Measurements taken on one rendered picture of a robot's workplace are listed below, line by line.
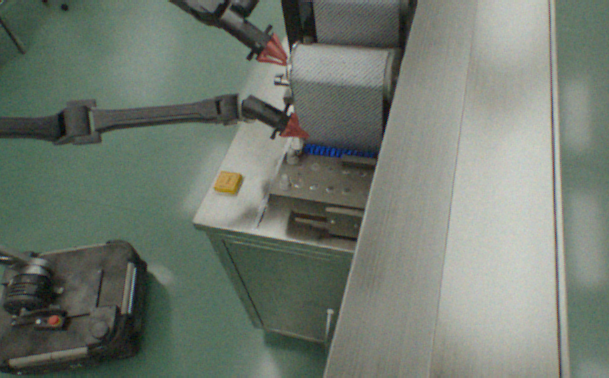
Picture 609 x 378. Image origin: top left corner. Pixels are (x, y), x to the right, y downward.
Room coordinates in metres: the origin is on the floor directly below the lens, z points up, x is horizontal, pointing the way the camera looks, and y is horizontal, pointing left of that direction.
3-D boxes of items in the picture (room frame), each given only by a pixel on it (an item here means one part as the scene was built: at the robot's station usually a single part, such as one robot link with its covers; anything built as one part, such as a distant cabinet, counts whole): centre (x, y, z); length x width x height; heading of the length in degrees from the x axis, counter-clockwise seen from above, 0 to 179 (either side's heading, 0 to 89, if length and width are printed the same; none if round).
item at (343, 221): (0.72, -0.09, 0.97); 0.10 x 0.03 x 0.11; 65
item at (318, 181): (0.81, -0.12, 1.00); 0.40 x 0.16 x 0.06; 65
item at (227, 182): (1.00, 0.23, 0.91); 0.07 x 0.07 x 0.02; 65
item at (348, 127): (0.94, -0.13, 1.11); 0.23 x 0.01 x 0.18; 65
